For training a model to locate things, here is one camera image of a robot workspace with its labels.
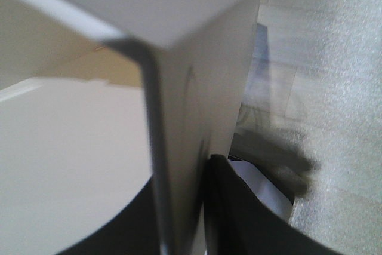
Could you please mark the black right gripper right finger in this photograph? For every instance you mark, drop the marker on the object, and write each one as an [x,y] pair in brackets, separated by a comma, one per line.
[236,222]

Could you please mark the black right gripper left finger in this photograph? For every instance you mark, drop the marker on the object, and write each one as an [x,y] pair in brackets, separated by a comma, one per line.
[141,227]

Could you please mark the white plastic trash bin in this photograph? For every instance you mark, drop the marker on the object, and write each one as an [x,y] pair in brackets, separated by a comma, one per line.
[75,147]

